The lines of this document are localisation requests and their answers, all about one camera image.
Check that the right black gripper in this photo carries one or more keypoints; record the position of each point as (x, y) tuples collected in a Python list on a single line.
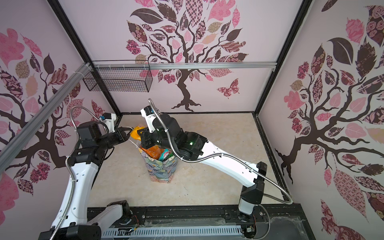
[(147, 137)]

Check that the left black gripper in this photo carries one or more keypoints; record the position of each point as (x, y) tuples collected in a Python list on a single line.
[(122, 136)]

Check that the yellow mango snack bag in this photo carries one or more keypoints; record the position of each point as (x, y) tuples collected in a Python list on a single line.
[(135, 133)]

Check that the orange snack packet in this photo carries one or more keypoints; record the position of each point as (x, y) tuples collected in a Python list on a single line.
[(154, 152)]

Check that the patterned paper gift bag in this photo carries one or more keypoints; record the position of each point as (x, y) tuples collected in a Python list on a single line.
[(161, 172)]

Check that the teal snack packet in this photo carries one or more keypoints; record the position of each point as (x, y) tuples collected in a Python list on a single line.
[(164, 155)]

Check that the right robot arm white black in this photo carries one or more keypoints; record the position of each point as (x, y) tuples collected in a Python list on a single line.
[(194, 148)]

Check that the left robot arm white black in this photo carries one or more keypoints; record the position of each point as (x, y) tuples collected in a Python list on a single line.
[(95, 139)]

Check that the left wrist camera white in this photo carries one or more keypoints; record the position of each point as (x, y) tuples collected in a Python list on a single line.
[(109, 119)]

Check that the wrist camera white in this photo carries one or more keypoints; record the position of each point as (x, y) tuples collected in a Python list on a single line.
[(150, 115), (109, 119)]

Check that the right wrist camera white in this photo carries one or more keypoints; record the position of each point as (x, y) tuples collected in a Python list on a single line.
[(150, 115)]

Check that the black wire basket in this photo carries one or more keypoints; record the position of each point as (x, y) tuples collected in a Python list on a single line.
[(132, 77)]

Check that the aluminium rail back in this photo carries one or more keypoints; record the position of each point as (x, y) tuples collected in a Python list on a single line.
[(189, 66)]

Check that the aluminium rail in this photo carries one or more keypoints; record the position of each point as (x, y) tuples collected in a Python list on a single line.
[(189, 66), (13, 148)]

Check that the white slotted cable duct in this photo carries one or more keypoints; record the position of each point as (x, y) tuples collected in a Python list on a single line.
[(172, 232)]

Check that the aluminium rail left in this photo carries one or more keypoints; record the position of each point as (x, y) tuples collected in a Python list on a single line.
[(13, 148)]

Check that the black base frame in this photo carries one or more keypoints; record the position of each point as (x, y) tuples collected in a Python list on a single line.
[(267, 222)]

